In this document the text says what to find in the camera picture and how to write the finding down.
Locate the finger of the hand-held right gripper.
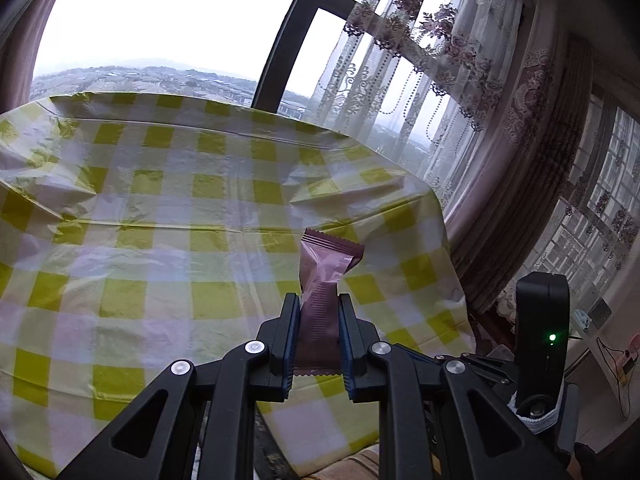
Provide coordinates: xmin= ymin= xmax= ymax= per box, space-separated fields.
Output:
xmin=464 ymin=353 xmax=517 ymax=387

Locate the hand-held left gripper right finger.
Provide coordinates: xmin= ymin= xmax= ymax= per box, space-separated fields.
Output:
xmin=337 ymin=294 xmax=571 ymax=480

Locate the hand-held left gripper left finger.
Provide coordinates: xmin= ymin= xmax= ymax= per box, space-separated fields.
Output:
xmin=57 ymin=292 xmax=301 ymax=480

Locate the pink snack packet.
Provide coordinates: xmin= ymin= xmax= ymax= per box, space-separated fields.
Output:
xmin=293 ymin=228 xmax=366 ymax=377

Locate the patterned pink curtain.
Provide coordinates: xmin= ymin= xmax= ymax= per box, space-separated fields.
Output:
xmin=442 ymin=4 xmax=607 ymax=322

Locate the yellow white checked tablecloth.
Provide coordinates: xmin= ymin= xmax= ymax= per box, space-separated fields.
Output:
xmin=0 ymin=92 xmax=476 ymax=480

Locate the plain pink curtain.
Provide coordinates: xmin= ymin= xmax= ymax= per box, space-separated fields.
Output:
xmin=0 ymin=0 xmax=77 ymax=113

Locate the dark window frame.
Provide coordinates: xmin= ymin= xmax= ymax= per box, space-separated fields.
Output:
xmin=65 ymin=0 xmax=362 ymax=112

